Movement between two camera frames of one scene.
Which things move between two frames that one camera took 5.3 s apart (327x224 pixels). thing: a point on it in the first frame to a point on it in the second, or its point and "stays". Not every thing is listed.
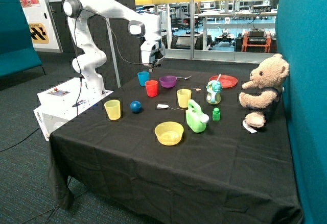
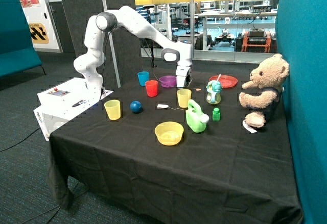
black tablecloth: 169,146 stays
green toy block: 216,114 stays
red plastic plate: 226,81 stays
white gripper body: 148,48 to 182,70
